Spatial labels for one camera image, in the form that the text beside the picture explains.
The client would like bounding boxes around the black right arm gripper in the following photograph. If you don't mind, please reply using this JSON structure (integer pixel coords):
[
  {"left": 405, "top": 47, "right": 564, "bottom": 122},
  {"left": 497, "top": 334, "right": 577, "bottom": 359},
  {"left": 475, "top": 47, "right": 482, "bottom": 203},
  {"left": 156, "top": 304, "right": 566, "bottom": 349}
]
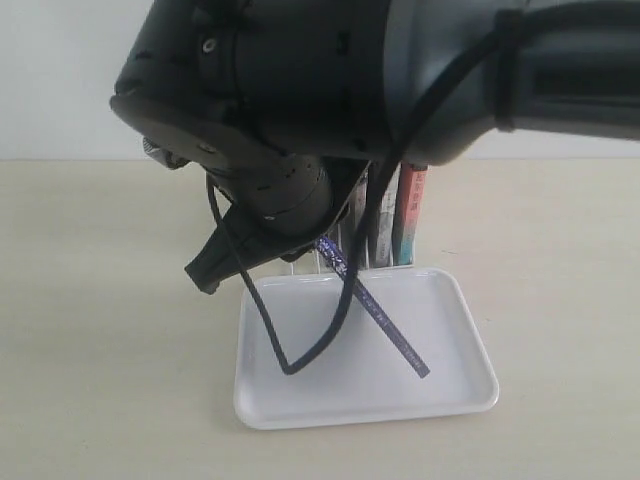
[{"left": 185, "top": 155, "right": 368, "bottom": 294}]

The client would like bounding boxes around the dark blue spine book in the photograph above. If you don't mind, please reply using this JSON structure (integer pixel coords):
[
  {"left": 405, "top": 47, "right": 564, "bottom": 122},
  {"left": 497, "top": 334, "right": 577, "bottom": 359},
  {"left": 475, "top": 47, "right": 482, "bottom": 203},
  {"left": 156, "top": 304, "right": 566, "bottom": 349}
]
[{"left": 315, "top": 236, "right": 430, "bottom": 379}]

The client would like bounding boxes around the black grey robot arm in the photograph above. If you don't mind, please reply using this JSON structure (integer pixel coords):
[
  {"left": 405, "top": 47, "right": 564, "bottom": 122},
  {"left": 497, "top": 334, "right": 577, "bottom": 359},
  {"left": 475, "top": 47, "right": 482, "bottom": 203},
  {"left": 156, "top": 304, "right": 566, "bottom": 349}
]
[{"left": 110, "top": 1, "right": 639, "bottom": 294}]

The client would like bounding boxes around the grey white spine book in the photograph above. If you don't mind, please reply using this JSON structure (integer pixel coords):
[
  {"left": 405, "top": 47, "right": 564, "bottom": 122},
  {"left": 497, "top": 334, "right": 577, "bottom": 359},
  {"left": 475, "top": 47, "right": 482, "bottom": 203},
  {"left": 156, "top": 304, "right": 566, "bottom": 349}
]
[{"left": 369, "top": 166, "right": 401, "bottom": 268}]

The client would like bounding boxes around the red teal spine book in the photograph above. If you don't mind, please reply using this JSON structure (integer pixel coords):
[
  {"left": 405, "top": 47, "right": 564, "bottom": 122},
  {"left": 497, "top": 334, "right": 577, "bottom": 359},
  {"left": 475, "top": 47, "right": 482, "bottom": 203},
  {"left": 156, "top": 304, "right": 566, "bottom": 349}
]
[{"left": 392, "top": 164, "right": 427, "bottom": 266}]

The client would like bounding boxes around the white plastic tray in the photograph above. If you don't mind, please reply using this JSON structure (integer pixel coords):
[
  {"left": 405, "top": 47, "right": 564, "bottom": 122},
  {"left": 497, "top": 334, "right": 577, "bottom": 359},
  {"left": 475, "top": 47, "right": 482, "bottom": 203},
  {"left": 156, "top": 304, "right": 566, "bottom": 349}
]
[{"left": 234, "top": 267, "right": 499, "bottom": 430}]

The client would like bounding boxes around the black cable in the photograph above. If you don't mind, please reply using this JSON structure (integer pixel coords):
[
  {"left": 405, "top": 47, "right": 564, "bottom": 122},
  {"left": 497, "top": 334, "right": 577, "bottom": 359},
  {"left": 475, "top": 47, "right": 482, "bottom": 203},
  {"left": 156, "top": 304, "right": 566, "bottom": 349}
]
[{"left": 204, "top": 9, "right": 526, "bottom": 376}]

